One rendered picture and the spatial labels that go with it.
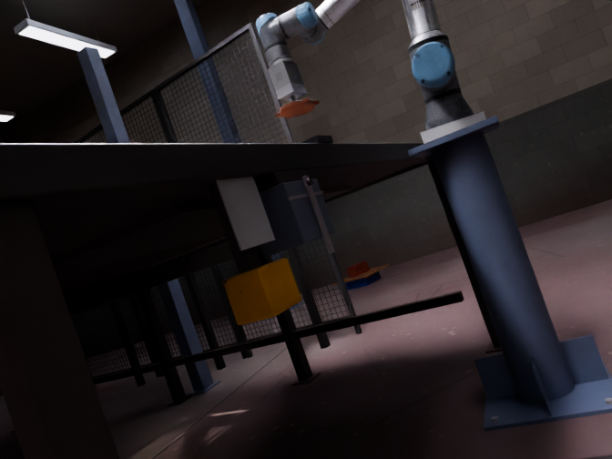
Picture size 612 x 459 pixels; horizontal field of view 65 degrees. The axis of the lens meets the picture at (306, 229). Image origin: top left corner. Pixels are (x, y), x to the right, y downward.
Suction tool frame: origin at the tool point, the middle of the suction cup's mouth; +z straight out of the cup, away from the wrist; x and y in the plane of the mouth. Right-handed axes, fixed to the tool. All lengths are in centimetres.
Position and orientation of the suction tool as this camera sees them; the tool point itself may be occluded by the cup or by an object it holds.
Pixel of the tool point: (298, 109)
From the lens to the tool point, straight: 161.2
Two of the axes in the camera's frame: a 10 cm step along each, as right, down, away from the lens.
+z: 3.3, 9.4, -0.2
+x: 7.9, -2.9, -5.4
